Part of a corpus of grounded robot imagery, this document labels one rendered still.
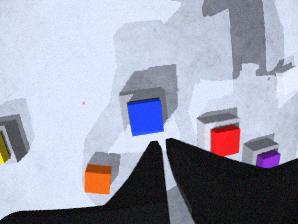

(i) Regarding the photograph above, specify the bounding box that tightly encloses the yellow button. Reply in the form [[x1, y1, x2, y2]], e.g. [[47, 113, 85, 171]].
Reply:
[[0, 119, 27, 165]]

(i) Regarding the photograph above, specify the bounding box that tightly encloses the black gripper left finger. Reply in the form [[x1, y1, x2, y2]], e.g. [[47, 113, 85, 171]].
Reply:
[[0, 140, 170, 224]]

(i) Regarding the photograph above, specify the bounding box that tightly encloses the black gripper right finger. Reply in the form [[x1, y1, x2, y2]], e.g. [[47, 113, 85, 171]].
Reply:
[[165, 137, 298, 224]]

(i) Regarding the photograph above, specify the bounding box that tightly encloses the red button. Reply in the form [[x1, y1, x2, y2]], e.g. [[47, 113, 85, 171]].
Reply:
[[196, 112, 241, 157]]

